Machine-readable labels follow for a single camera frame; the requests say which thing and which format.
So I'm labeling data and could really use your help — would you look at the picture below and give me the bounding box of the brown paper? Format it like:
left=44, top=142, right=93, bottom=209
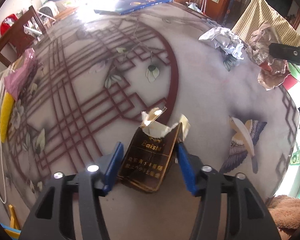
left=246, top=22, right=290, bottom=90

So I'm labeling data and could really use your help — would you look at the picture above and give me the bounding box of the white paper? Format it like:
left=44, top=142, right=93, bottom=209
left=198, top=27, right=244, bottom=60

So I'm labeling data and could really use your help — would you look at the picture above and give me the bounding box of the brown gold cigarette box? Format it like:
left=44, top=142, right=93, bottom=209
left=118, top=107, right=190, bottom=193

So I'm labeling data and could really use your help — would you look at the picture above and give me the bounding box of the pink plastic snack bag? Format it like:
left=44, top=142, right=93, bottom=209
left=4, top=48, right=37, bottom=101

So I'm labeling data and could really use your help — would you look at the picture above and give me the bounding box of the red green trash bin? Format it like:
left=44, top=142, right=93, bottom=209
left=283, top=62, right=300, bottom=90

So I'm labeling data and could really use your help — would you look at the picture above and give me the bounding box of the beige checked chair cover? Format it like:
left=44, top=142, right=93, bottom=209
left=231, top=0, right=300, bottom=47

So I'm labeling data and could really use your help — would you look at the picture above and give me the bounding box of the light blue plastic bag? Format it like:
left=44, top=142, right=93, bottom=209
left=186, top=2, right=203, bottom=14

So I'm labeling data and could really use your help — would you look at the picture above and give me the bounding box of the yellow silicone banana case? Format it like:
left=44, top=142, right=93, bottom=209
left=0, top=92, right=14, bottom=143

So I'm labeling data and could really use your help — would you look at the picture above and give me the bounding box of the blue hardcover book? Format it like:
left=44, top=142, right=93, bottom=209
left=94, top=0, right=173, bottom=15

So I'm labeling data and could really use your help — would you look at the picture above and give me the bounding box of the dark wooden chair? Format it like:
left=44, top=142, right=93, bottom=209
left=0, top=6, right=46, bottom=67

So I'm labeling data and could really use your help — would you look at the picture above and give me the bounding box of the wooden sofa with cushions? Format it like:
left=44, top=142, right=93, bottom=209
left=38, top=0, right=78, bottom=21

